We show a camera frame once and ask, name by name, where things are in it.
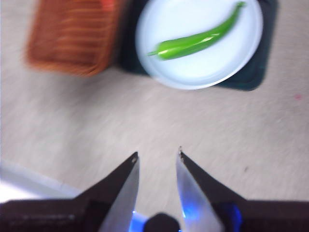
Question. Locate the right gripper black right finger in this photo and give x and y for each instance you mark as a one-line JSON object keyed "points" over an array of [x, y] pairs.
{"points": [[253, 215]]}

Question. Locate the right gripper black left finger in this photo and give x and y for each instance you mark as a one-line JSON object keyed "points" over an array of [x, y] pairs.
{"points": [[72, 215]]}

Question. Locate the long green chili pepper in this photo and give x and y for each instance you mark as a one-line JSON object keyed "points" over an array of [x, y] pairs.
{"points": [[188, 44]]}

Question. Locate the black flat tray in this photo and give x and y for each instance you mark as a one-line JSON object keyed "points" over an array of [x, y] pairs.
{"points": [[263, 65]]}

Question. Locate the light blue round plate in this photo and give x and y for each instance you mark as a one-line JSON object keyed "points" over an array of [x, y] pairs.
{"points": [[193, 70]]}

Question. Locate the brown wicker basket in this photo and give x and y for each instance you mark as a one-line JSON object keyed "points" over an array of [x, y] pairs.
{"points": [[70, 38]]}

